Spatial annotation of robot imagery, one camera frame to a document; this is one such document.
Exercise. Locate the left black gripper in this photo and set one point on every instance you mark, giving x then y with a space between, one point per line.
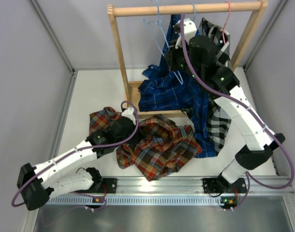
139 137

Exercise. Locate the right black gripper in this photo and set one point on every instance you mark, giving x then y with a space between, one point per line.
171 57

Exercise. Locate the red brown plaid shirt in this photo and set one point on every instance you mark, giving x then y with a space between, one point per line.
163 148

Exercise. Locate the light blue hanger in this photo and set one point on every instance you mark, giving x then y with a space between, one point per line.
156 31

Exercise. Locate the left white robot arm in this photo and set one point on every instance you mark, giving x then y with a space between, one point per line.
39 183

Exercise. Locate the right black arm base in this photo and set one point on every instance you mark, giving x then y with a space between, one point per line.
231 194

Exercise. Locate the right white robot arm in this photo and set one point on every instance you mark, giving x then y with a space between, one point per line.
225 90

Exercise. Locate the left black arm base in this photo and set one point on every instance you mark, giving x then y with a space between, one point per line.
101 186

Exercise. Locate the blue plaid shirt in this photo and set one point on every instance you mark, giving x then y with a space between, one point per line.
164 90

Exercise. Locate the black white plaid shirt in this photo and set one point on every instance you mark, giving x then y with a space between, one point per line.
218 122

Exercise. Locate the wooden clothes rack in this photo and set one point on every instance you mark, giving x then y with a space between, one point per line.
257 8

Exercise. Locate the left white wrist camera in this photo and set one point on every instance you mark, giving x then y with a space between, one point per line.
130 114

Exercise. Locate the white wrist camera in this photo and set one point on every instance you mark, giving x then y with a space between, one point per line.
130 114
190 31

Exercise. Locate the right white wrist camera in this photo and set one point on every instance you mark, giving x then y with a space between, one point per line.
190 31

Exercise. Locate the pink wire hanger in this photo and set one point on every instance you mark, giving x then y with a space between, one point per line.
226 21

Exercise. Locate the aluminium mounting rail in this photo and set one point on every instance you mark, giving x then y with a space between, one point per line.
173 191

